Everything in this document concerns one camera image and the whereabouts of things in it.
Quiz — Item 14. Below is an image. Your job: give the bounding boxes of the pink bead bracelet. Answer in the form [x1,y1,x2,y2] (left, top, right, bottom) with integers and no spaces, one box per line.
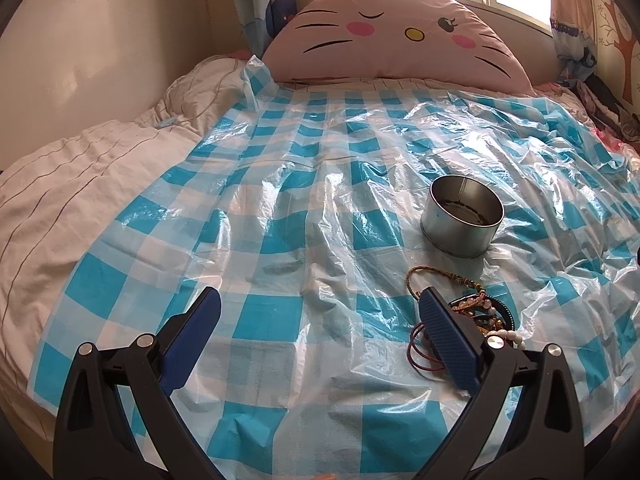
[452,299,497,322]

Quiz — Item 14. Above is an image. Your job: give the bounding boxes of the white striped quilt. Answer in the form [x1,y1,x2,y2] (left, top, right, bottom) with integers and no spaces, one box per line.
[0,54,251,403]

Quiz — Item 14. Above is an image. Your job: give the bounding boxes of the tree wall sticker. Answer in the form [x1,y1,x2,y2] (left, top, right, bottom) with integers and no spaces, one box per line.
[596,0,640,107]

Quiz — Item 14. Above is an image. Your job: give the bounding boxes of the blue checked plastic sheet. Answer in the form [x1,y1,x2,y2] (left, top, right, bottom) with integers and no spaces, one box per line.
[27,55,640,480]

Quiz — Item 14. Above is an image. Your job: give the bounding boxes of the white bead bracelet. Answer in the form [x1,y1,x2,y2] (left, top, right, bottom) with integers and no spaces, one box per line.
[486,329,524,352]

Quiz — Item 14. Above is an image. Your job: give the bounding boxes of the black ring bracelet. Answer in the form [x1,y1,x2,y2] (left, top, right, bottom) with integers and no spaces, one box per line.
[449,296,516,332]

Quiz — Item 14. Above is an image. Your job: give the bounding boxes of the round metal tin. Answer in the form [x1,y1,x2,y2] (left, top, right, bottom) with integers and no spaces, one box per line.
[420,175,505,259]

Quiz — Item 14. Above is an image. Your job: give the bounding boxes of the white glossy board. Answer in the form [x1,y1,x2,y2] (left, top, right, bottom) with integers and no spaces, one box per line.
[0,0,168,171]

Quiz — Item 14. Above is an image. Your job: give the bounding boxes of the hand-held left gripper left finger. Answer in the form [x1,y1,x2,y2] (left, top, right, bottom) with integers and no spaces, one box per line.
[52,287,223,480]

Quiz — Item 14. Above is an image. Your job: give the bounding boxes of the red cord bracelet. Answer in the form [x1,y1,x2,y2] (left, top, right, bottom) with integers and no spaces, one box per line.
[409,324,447,374]

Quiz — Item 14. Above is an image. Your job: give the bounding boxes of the whale print curtain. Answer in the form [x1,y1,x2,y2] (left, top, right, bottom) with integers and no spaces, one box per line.
[549,0,599,84]
[225,0,299,57]

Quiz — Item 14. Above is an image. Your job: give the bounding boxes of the pile of dark clothes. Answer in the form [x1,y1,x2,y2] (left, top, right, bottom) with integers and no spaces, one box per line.
[575,71,640,147]

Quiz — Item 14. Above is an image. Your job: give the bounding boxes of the braided rope bracelet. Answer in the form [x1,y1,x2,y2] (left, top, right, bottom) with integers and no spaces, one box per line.
[406,266,482,302]

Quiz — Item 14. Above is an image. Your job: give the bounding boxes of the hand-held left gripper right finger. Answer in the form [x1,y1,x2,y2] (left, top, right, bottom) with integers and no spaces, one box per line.
[415,287,586,480]

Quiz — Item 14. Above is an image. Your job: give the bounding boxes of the pink cat face pillow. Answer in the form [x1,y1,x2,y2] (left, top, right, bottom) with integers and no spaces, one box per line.
[261,0,536,97]

